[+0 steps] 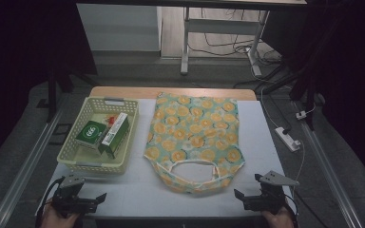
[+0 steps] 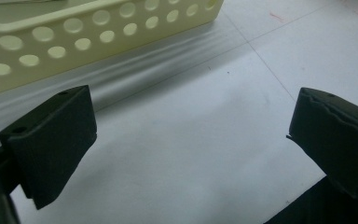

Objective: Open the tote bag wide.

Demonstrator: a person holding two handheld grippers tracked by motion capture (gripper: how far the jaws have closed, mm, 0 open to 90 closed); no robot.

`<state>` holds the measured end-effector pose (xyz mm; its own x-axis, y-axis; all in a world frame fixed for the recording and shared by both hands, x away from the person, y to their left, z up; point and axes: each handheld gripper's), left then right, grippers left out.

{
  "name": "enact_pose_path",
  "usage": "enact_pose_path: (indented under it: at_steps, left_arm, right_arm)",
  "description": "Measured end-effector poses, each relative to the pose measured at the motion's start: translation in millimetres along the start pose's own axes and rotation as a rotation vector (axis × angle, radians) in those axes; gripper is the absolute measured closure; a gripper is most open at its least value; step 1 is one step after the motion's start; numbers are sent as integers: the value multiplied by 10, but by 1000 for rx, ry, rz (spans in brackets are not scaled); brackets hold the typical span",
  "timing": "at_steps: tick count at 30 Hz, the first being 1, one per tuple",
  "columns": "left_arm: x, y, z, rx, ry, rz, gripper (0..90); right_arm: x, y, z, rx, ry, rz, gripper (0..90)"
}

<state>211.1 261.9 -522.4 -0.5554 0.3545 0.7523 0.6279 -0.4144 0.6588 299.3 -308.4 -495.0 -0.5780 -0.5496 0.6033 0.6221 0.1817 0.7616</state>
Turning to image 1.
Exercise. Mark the small red white packet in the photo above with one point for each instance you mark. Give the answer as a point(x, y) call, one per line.
point(110, 119)

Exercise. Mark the white table cover sheet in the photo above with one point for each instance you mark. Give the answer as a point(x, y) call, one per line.
point(259, 126)

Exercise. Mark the black stand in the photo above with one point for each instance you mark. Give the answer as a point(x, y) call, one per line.
point(52, 95)
point(310, 95)

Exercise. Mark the person's right hand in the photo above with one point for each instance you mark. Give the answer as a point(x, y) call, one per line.
point(280, 221)

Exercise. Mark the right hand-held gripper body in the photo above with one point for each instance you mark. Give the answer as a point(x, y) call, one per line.
point(269, 201)

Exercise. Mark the small white adapter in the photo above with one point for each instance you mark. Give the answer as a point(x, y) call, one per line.
point(301, 115)

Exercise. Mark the square green box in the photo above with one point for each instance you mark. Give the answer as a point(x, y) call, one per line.
point(90, 133)

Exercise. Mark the pale green plastic basket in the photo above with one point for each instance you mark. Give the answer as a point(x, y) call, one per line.
point(82, 158)

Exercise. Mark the orange print fabric bag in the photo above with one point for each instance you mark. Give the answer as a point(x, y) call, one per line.
point(196, 133)

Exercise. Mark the person's left hand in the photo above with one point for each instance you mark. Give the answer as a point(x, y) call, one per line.
point(57, 221)

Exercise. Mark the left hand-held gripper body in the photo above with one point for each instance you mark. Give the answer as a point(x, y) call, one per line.
point(71, 204)

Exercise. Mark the white power strip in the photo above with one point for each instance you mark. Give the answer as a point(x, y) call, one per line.
point(286, 138)

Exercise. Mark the long green white box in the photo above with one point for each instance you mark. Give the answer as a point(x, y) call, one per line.
point(117, 134)

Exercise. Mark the aluminium floor rail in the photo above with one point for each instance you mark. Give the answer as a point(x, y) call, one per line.
point(25, 174)
point(329, 174)

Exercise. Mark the black floor plate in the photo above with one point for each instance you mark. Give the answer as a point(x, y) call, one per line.
point(52, 133)

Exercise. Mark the white cabinet panel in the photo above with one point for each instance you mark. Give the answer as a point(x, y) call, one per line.
point(117, 28)

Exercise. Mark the white desk frame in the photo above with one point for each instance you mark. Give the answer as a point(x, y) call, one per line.
point(221, 27)

